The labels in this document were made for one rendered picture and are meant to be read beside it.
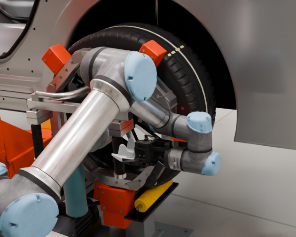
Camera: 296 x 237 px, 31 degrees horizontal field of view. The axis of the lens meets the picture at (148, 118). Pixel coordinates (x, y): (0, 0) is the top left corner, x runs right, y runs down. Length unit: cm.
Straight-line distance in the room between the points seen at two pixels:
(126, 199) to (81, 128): 96
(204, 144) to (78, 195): 69
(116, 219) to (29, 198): 110
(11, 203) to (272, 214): 213
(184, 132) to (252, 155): 219
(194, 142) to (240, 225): 142
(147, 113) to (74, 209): 70
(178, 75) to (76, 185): 58
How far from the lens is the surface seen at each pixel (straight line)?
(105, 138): 196
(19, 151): 232
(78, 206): 216
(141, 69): 130
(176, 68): 197
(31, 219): 118
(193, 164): 167
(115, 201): 219
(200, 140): 163
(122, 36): 203
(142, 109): 158
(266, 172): 357
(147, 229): 243
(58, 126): 221
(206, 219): 305
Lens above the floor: 157
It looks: 20 degrees down
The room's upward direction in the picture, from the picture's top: 3 degrees counter-clockwise
